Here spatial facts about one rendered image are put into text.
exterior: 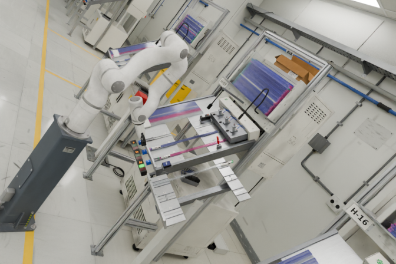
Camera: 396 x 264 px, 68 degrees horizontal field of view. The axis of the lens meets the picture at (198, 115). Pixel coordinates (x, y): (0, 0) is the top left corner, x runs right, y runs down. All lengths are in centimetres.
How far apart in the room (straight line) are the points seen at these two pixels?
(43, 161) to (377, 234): 166
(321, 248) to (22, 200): 158
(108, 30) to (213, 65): 337
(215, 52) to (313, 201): 188
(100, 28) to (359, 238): 557
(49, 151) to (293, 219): 255
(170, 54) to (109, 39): 482
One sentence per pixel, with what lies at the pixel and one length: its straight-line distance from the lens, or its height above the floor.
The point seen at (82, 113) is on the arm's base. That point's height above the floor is 83.
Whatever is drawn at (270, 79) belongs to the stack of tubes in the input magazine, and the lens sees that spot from 218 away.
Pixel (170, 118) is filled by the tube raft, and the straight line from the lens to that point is 229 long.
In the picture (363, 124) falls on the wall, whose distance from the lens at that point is 347.
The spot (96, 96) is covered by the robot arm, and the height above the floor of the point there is 94.
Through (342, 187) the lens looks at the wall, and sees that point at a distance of 332.
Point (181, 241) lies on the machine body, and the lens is 254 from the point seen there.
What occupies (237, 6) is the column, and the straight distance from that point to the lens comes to 530.
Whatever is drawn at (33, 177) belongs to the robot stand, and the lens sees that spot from 185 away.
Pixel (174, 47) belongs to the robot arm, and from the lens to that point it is 160.
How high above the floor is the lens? 151
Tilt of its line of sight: 12 degrees down
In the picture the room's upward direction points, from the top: 40 degrees clockwise
